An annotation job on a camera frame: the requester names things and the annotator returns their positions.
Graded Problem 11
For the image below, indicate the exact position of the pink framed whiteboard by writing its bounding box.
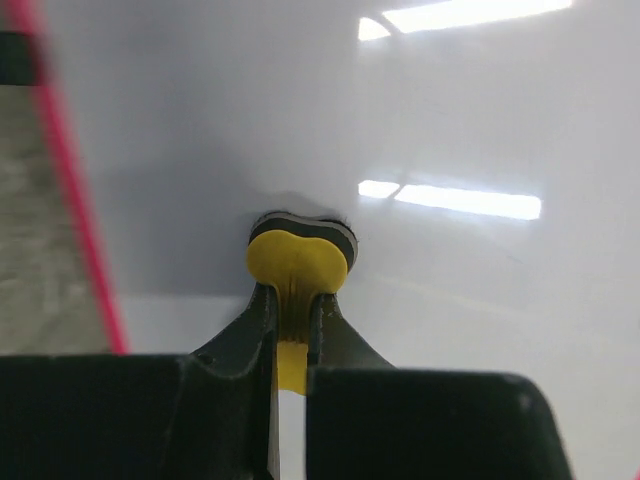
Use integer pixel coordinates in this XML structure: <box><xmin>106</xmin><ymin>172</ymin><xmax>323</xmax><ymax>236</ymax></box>
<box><xmin>8</xmin><ymin>1</ymin><xmax>639</xmax><ymax>479</ymax></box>

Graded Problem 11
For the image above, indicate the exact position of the yellow black bone eraser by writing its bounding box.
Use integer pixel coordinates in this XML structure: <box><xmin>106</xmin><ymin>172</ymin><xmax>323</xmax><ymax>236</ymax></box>
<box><xmin>246</xmin><ymin>211</ymin><xmax>358</xmax><ymax>395</ymax></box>

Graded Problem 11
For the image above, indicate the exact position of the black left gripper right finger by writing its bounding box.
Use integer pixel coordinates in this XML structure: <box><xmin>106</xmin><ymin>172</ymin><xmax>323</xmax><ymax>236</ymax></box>
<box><xmin>305</xmin><ymin>294</ymin><xmax>573</xmax><ymax>479</ymax></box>

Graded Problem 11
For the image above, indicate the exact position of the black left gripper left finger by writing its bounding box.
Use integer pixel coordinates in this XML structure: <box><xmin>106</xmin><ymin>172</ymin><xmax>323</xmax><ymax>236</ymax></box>
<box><xmin>1</xmin><ymin>285</ymin><xmax>279</xmax><ymax>479</ymax></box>

